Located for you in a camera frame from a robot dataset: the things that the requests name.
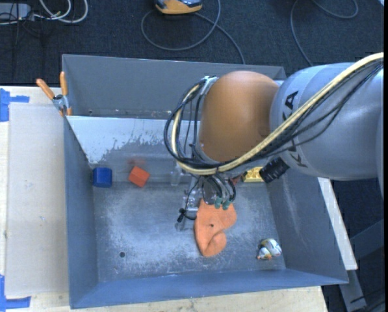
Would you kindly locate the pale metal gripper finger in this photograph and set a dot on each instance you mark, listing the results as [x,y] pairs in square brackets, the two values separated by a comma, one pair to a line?
[191,196]
[186,221]

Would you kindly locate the blue block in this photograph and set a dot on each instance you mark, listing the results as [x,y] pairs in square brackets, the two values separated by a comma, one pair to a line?
[102,177]

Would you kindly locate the orange floppy flat piece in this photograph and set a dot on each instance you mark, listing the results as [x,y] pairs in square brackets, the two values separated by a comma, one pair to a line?
[213,236]

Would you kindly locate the yellow toy brick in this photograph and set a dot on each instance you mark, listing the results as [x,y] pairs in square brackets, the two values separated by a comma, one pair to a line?
[253,175]

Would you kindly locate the grey metal bin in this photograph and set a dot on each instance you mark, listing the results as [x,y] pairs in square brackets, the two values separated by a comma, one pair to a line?
[141,229]

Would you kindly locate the white toy duck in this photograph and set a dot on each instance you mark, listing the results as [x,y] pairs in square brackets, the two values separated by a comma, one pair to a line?
[270,249]

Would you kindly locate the orange block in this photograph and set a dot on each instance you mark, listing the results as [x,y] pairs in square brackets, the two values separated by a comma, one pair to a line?
[139,176]

